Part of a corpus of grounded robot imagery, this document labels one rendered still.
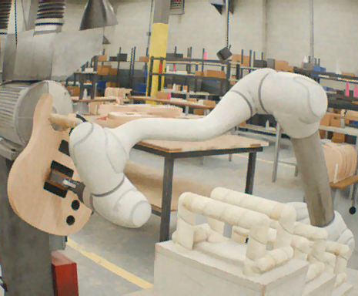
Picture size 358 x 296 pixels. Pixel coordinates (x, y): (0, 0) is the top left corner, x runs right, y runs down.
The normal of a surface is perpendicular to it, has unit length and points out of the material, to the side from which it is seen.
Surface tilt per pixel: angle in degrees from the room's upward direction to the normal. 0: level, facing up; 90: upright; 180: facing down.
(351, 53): 90
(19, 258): 90
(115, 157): 87
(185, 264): 90
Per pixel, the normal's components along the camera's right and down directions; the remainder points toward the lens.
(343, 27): -0.72, 0.06
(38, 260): 0.69, 0.15
